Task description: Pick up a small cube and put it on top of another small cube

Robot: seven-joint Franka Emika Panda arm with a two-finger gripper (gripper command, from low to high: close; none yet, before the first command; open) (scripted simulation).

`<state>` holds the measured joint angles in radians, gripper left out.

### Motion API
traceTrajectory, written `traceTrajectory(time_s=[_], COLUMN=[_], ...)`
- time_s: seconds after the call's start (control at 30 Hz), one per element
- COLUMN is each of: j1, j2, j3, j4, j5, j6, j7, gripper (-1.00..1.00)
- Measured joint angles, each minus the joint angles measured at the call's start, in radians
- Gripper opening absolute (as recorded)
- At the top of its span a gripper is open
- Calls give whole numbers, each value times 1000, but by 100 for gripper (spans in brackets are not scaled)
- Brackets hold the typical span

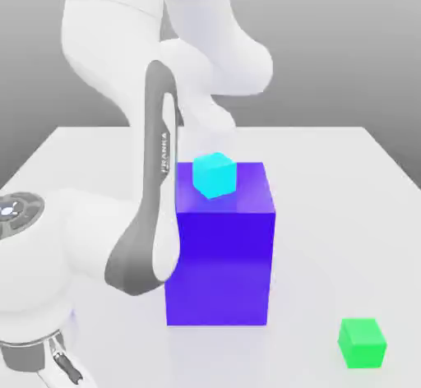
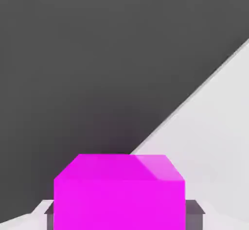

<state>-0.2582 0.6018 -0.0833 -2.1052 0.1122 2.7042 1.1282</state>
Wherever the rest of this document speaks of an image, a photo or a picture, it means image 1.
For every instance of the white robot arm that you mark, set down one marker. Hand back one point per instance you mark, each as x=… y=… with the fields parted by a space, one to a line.
x=108 y=65

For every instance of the small cyan cube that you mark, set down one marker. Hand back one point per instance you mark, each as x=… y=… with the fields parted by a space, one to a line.
x=214 y=176

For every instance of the small green cube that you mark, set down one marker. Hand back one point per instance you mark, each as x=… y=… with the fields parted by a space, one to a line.
x=361 y=345

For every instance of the large blue box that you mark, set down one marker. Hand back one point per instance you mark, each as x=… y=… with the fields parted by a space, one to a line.
x=220 y=263

